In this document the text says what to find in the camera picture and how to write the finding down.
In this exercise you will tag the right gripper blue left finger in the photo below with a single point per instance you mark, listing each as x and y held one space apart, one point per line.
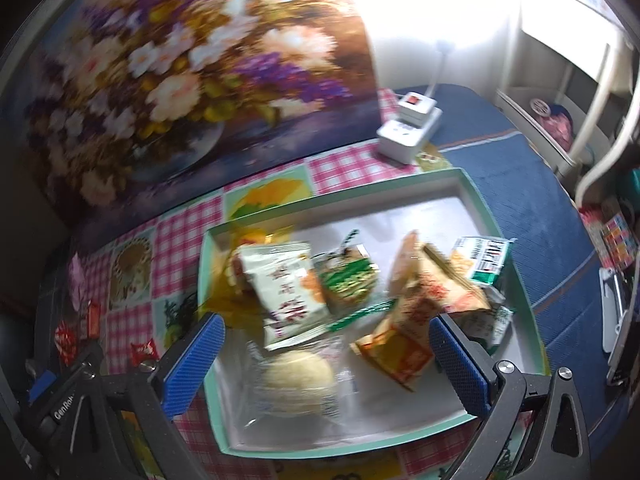
185 365

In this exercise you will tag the green cow round cracker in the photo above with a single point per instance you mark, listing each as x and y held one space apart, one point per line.
349 280

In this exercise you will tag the yellow wrapped cake snack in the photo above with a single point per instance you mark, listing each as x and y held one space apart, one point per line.
228 291

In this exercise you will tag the green white biscuit pack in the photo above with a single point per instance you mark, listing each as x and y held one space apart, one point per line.
488 327

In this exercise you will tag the white usb lamp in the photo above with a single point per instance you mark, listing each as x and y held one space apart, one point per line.
443 49

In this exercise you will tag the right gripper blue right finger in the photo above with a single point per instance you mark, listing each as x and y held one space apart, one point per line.
465 363

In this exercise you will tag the red snack packet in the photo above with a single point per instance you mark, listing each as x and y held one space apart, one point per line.
66 342

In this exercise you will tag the red wrapped candy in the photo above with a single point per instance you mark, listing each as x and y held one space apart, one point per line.
146 351

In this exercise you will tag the colourful checkered box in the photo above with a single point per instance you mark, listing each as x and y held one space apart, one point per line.
620 247

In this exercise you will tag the white power strip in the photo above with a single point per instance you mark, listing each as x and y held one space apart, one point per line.
417 118

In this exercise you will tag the red brown snack box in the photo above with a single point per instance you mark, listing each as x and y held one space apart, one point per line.
93 319

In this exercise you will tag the white persimmon snack pack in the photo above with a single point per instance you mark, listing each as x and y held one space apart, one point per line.
289 290

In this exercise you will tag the clear wrapped round bun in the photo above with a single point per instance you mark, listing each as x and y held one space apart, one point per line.
311 380

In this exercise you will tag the floral still life painting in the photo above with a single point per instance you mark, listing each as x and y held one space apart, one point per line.
134 106

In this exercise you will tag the white shelf rack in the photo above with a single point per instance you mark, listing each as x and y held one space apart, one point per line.
573 53

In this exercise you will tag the pink patterned pouch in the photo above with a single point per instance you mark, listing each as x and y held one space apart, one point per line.
559 125

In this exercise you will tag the tan Daliyuan roll cake pack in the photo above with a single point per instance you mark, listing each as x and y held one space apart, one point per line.
399 346

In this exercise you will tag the pink snack packet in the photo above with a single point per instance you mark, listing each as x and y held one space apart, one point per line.
77 287

